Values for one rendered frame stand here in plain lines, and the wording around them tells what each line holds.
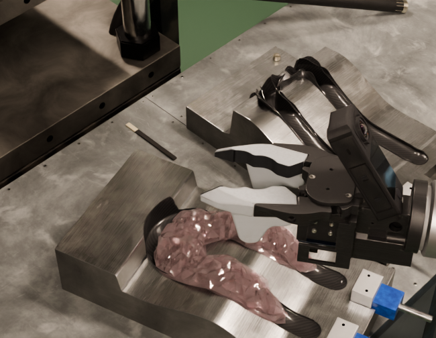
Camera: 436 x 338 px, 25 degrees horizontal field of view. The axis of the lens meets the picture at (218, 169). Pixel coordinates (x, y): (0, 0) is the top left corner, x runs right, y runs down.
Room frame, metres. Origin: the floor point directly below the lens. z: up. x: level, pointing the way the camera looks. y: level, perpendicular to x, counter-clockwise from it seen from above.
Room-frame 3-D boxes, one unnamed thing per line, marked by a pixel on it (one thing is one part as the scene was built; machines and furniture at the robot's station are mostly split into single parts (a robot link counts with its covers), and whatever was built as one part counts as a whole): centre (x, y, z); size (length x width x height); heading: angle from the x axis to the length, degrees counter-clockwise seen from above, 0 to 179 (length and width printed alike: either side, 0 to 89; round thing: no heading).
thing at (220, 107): (1.32, -0.21, 0.87); 0.50 x 0.26 x 0.14; 45
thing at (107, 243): (1.01, -0.01, 0.86); 0.50 x 0.26 x 0.11; 63
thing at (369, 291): (0.94, -0.28, 0.86); 0.13 x 0.05 x 0.05; 63
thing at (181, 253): (1.01, -0.02, 0.90); 0.26 x 0.18 x 0.08; 63
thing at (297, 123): (1.30, -0.21, 0.92); 0.35 x 0.16 x 0.09; 45
